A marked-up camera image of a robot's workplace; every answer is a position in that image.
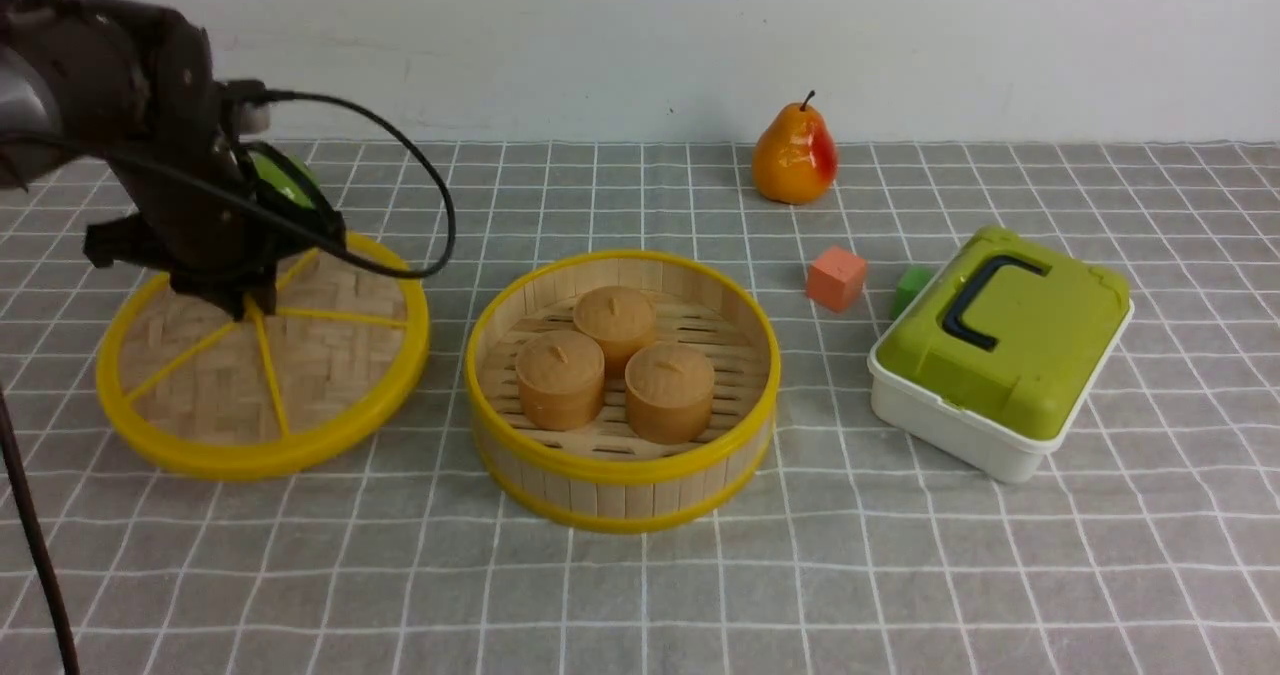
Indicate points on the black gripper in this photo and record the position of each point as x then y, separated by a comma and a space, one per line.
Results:
209, 249

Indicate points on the yellow woven bamboo steamer lid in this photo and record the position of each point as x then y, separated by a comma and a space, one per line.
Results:
200, 394

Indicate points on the dark robot arm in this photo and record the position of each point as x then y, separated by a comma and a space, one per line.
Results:
132, 84

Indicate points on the yellow bamboo steamer basket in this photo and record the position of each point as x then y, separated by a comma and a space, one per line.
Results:
602, 477

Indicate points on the green toy apple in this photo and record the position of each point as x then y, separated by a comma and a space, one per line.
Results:
286, 174

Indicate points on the brown steamed bun left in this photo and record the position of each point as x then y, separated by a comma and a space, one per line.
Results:
560, 380

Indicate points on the brown steamed bun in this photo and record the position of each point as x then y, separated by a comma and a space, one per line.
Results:
560, 380
622, 320
669, 392

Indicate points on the brown steamed bun back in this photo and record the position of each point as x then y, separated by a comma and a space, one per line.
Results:
622, 320

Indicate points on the brown steamed bun right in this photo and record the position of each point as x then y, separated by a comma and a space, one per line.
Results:
669, 392

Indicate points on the orange toy pear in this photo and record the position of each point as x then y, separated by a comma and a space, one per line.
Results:
795, 160

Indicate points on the orange foam cube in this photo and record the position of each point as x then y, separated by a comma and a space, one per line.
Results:
836, 279

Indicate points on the green foam cube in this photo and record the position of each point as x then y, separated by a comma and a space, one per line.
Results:
912, 282

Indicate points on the green and white lunch box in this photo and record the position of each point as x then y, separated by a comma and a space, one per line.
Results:
992, 361

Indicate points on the grey checkered tablecloth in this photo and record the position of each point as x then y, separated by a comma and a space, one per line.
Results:
1146, 545

